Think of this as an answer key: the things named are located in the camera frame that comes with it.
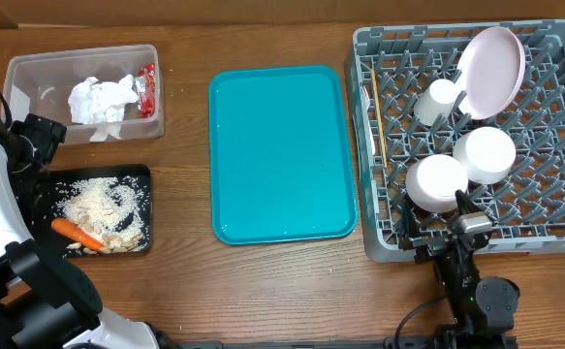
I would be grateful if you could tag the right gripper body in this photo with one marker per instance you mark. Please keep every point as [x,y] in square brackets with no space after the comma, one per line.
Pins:
[430,244]

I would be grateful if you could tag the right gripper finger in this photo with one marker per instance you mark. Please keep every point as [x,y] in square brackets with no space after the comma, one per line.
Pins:
[464,204]
[409,227]

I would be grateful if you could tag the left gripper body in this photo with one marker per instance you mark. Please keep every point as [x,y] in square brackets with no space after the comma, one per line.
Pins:
[40,139]

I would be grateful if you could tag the white bowl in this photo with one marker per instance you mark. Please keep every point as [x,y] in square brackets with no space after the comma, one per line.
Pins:
[432,182]
[487,154]

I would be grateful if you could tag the white napkin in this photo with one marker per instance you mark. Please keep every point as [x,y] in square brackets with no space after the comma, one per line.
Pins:
[94,102]

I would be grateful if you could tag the orange carrot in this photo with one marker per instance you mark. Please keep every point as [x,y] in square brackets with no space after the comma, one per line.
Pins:
[72,231]

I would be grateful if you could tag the rice food scraps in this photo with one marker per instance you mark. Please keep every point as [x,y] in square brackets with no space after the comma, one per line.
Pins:
[104,185]

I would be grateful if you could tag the white paper cup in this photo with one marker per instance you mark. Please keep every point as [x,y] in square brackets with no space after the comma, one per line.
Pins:
[437,100]

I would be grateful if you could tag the red snack wrapper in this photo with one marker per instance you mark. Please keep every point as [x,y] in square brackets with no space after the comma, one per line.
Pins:
[145,87]

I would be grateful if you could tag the white round plate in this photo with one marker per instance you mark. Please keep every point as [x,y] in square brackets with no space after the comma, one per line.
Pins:
[491,72]

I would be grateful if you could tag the white plastic fork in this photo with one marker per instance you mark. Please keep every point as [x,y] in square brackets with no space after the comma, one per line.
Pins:
[366,100]

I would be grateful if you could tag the wooden skewer stick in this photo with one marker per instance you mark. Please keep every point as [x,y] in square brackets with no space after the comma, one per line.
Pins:
[378,116]

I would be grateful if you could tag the peanut food scraps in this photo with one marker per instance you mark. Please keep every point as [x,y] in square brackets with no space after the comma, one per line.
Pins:
[113,220]

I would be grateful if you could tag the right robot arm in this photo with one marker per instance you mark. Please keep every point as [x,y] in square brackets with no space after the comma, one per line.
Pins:
[483,308]

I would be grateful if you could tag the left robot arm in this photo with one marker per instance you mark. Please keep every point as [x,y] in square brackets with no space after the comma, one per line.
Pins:
[45,301]

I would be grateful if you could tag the grey dishwasher rack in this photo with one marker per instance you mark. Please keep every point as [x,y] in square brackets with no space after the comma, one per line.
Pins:
[528,205]

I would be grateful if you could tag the clear plastic bin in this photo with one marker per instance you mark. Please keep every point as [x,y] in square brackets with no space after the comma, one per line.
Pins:
[41,84]

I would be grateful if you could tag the black plastic tray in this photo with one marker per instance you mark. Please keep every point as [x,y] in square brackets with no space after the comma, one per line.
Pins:
[43,213]

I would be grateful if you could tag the teal serving tray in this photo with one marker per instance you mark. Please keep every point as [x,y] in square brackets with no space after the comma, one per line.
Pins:
[280,159]

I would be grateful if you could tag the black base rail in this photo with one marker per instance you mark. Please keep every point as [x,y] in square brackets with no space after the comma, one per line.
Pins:
[406,342]

